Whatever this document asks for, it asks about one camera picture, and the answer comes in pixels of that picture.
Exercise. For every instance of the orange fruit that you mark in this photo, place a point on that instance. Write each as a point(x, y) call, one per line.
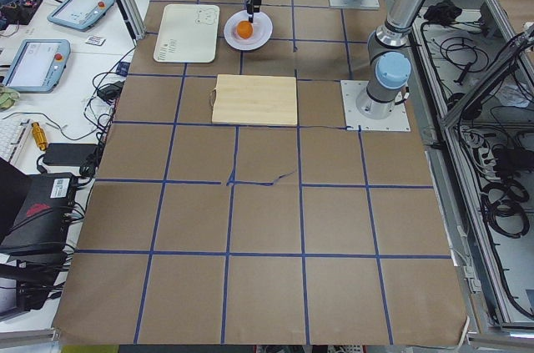
point(244, 29)

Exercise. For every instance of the white round plate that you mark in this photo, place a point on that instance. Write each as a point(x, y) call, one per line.
point(263, 29)

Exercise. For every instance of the cream tray with bear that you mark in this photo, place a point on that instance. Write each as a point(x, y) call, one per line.
point(187, 34)

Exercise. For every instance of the bamboo cutting board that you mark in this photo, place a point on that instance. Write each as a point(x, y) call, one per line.
point(257, 100)

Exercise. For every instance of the far teach pendant tablet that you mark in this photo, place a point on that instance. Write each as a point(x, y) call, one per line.
point(80, 14)

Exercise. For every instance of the teach pendant tablet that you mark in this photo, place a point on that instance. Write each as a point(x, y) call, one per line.
point(38, 65)
point(80, 14)

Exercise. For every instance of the near teach pendant tablet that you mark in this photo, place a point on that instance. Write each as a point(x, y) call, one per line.
point(38, 65)

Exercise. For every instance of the black power adapter brick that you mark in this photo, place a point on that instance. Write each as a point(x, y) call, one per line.
point(62, 154)

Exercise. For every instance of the gold cylindrical connector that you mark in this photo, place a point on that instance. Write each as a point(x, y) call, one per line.
point(39, 136)

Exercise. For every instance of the white keyboard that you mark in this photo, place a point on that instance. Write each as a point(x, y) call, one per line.
point(14, 134)

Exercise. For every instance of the black computer box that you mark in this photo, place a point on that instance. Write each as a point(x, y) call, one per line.
point(34, 212)

